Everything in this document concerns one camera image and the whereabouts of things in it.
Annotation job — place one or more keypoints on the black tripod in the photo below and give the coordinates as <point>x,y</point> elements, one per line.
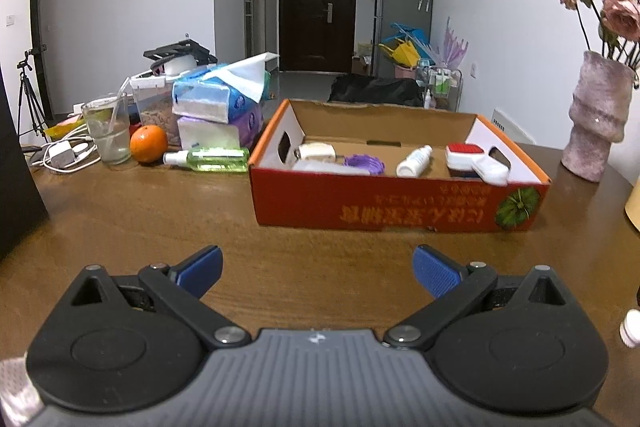
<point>25,82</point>

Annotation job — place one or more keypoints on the small white bottle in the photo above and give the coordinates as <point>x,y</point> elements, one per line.
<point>412,164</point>

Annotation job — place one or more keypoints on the small brown cardboard box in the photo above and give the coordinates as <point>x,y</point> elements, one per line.
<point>362,57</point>

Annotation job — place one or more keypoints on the white straw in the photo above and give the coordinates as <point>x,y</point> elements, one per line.
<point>120,99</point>

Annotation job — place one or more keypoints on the green spray bottle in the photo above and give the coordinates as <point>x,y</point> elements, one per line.
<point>215,159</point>

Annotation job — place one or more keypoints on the clear food container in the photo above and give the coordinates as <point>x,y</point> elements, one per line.
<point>152,107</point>

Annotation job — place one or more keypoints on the blue tissue pack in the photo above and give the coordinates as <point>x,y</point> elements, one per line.
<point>210,99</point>

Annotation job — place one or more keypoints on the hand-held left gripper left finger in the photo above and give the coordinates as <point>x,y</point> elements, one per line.
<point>202,268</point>

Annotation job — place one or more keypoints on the purple plastic lid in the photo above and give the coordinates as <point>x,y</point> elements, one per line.
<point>365,162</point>

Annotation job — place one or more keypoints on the red and white lint brush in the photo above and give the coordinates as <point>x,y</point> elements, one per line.
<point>470,157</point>

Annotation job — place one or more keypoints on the pink bin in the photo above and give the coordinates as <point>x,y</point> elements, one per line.
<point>405,72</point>

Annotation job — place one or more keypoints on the black cloth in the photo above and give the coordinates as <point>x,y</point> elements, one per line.
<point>375,91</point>

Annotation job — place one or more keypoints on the purple and white tissue pack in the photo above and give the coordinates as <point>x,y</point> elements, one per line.
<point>210,134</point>

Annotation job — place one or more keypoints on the black folding stand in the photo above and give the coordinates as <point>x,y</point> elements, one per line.
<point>180,49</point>

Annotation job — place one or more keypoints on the purple wall decoration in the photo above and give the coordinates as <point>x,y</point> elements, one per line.
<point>452,47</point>

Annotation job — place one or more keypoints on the black paper bag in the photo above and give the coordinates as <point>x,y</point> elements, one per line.
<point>20,182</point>

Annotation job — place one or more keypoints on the storage cart with bottles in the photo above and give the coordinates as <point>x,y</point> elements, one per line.
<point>442,79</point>

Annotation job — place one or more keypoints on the yellow packet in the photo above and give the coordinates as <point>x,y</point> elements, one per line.
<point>65,127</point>

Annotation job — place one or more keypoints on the dark room door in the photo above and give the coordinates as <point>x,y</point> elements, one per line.
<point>40,57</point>

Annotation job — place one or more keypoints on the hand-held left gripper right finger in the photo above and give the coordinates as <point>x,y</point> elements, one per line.
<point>435,269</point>

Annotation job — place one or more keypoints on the grey refrigerator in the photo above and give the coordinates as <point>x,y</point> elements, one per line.
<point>400,7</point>

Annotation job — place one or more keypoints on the orange fruit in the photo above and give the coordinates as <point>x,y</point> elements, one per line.
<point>148,144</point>

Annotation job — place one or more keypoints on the red cardboard box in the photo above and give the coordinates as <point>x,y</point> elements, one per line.
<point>375,207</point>

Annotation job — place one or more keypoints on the white flat panel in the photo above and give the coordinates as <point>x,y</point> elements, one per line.
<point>510,127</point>

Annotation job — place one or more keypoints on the white bottle cap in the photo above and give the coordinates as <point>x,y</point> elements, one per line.
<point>631,329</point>

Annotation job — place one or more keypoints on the blue plastic rack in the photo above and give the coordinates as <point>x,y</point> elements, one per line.
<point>400,28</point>

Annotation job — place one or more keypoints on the dark front door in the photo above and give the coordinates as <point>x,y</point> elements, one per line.
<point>310,32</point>

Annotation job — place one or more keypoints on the white charger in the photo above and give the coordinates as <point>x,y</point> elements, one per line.
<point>62,154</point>

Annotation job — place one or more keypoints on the clear glass cup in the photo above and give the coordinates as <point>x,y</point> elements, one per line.
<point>112,147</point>

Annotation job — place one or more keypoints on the pink ceramic vase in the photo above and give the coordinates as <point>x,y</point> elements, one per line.
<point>595,122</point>

